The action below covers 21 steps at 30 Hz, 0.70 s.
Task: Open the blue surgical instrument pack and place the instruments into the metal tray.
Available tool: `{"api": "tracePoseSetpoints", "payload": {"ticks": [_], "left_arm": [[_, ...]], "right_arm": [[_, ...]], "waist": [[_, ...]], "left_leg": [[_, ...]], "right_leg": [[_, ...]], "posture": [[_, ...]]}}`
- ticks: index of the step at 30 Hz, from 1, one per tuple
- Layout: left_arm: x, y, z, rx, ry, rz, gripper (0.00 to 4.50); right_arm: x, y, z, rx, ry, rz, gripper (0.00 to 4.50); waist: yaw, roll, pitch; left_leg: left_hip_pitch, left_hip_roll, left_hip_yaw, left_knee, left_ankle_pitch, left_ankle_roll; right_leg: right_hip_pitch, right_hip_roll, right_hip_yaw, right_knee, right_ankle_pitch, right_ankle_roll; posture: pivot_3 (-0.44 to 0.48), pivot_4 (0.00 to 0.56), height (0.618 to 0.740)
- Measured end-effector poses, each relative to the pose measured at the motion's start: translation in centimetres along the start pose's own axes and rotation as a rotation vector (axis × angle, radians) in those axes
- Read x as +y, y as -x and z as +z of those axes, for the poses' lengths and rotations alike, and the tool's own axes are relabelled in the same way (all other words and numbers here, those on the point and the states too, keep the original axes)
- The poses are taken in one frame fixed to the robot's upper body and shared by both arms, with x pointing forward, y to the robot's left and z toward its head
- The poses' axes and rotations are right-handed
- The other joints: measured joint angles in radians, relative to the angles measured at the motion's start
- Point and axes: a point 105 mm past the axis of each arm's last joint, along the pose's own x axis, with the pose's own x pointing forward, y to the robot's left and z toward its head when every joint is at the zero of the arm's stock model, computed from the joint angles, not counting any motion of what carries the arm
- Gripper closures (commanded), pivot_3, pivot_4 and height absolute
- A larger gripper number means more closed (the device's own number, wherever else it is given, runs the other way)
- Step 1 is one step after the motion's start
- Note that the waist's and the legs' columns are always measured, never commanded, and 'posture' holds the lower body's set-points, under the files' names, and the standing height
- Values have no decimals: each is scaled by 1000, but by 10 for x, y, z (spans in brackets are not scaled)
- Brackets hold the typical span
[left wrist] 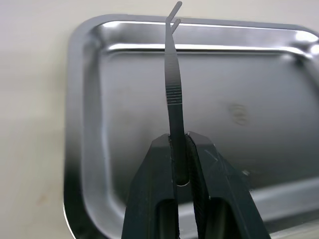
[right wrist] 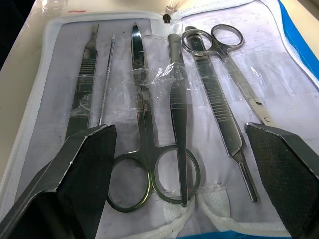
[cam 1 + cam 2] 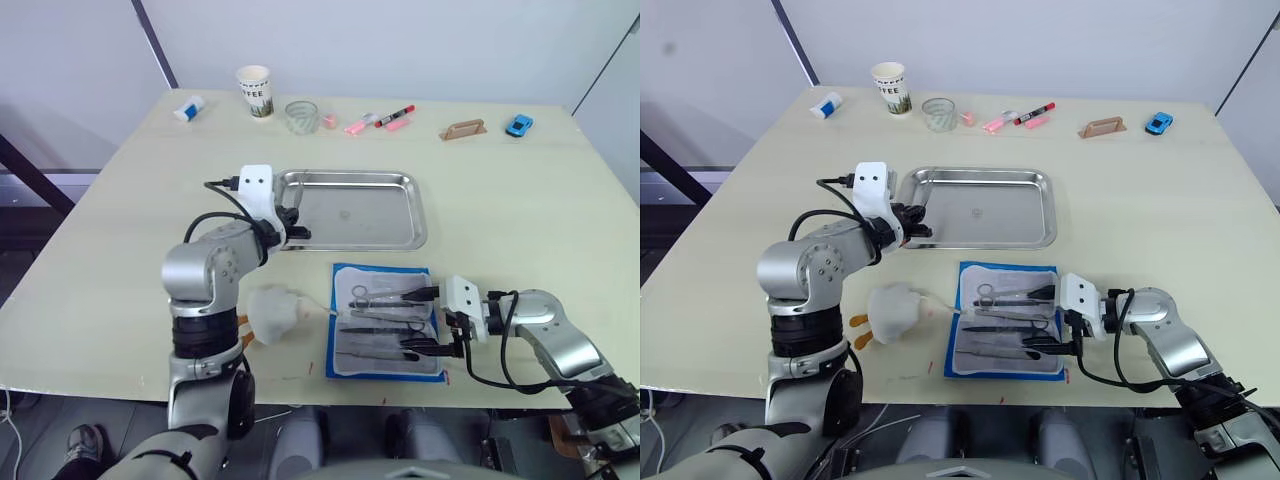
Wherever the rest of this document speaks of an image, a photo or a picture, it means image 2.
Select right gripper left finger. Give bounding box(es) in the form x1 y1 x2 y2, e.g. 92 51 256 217
0 124 118 239

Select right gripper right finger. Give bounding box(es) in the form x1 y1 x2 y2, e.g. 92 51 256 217
245 122 319 239

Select thin steel probe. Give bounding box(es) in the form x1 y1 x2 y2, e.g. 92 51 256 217
97 34 116 126

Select small steel scissors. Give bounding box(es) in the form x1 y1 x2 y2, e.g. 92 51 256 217
181 23 272 127

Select flat steel scalpel handle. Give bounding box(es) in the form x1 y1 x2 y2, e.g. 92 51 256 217
185 25 259 203
65 23 100 144

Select blue surgical instrument pack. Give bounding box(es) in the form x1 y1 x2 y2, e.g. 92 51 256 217
0 0 319 239

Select steel forceps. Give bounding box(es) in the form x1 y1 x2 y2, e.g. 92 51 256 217
167 33 189 207

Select large steel scissors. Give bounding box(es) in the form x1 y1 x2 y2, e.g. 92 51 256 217
106 22 202 213

